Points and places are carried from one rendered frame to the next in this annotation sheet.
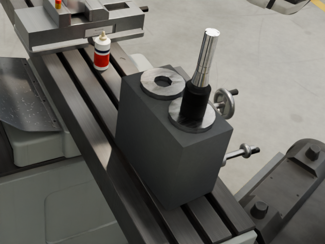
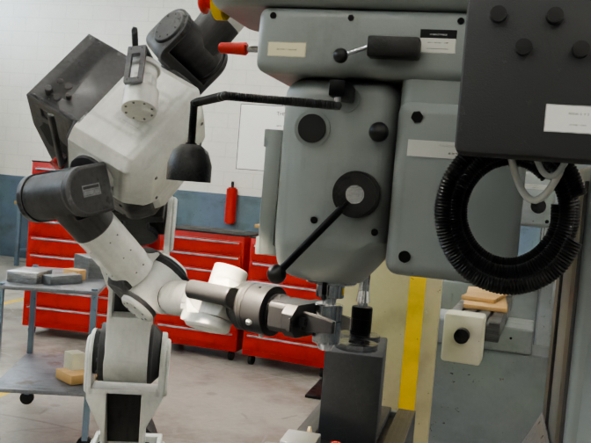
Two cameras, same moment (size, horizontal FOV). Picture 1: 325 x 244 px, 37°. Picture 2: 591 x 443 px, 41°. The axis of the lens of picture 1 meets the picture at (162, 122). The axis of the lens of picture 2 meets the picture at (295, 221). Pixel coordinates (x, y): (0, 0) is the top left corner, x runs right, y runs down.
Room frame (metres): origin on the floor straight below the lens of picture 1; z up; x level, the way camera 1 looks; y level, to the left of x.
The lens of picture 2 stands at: (1.95, 1.18, 1.47)
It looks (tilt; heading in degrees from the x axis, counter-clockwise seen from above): 3 degrees down; 230
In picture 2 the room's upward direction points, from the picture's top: 5 degrees clockwise
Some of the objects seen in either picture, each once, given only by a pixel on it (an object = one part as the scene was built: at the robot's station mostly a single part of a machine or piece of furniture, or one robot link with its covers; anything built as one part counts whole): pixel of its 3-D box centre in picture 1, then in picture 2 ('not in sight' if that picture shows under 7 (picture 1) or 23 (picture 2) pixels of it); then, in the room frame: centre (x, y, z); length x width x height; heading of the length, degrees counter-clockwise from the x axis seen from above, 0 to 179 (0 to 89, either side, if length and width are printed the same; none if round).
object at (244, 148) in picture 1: (236, 153); not in sight; (1.25, -0.28, 0.52); 0.22 x 0.06 x 0.06; 126
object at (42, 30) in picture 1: (81, 15); not in sight; (1.18, 0.28, 0.99); 0.35 x 0.15 x 0.11; 128
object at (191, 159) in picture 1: (169, 133); (354, 382); (0.72, -0.02, 1.04); 0.22 x 0.12 x 0.20; 41
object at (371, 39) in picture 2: not in sight; (376, 51); (1.12, 0.36, 1.66); 0.12 x 0.04 x 0.04; 126
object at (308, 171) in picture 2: not in sight; (341, 183); (1.05, 0.23, 1.47); 0.21 x 0.19 x 0.32; 36
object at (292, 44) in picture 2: not in sight; (375, 55); (1.03, 0.26, 1.68); 0.34 x 0.24 x 0.10; 126
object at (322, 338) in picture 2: not in sight; (327, 325); (1.05, 0.23, 1.23); 0.05 x 0.05 x 0.06
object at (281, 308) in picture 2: not in sight; (282, 314); (1.08, 0.14, 1.24); 0.13 x 0.12 x 0.10; 16
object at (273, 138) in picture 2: not in sight; (273, 192); (1.12, 0.14, 1.44); 0.04 x 0.04 x 0.21; 36
